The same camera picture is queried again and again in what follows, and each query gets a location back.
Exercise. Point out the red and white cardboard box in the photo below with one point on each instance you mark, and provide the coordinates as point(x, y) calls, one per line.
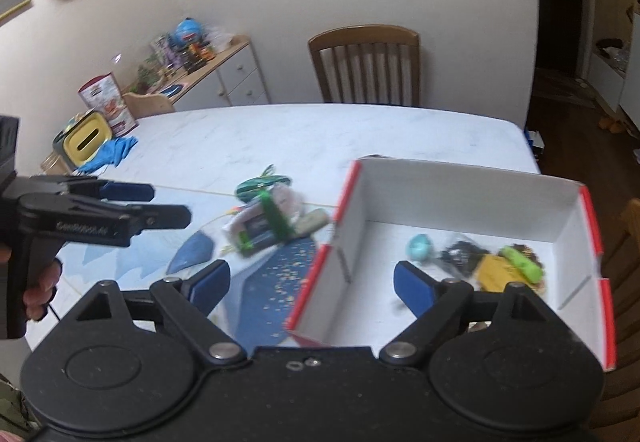
point(349, 298)

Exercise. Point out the wooden chair at right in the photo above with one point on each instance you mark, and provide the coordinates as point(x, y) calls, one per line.
point(616, 418)

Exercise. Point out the yellow small box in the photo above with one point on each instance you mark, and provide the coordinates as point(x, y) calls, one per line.
point(494, 273)

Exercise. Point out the grey-green eraser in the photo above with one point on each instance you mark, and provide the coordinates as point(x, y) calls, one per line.
point(312, 222)

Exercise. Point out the blue globe toy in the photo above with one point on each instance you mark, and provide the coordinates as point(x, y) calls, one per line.
point(188, 32)

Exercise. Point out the white wall cabinet unit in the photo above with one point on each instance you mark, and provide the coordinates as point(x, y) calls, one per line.
point(610, 55)

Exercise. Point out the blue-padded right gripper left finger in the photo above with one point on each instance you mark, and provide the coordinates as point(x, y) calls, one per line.
point(185, 305)

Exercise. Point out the small wooden chair back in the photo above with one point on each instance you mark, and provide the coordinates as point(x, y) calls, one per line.
point(141, 106)

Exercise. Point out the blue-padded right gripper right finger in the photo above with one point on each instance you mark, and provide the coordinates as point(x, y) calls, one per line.
point(439, 308)

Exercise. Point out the yellow tissue box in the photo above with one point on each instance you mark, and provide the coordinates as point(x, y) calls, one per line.
point(82, 138)

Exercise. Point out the blue-grey tissue pack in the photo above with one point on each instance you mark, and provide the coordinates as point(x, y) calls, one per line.
point(265, 221)

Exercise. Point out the green round embroidered pouch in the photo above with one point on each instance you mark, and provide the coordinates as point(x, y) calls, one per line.
point(251, 188)

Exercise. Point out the turquoise round bead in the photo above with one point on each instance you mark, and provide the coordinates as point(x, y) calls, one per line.
point(419, 248)

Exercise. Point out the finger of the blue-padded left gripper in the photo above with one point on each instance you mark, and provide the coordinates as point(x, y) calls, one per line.
point(133, 218)
point(108, 189)

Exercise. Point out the wooden slat-back chair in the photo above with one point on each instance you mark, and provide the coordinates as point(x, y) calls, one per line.
point(368, 64)

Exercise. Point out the person's left hand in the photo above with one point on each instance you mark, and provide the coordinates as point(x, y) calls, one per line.
point(34, 300)

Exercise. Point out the black beads bag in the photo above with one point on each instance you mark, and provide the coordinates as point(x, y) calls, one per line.
point(460, 257)

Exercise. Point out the white sideboard with wood top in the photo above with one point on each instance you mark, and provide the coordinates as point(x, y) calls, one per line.
point(232, 78)

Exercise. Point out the blue cloth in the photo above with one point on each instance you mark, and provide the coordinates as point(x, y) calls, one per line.
point(111, 153)

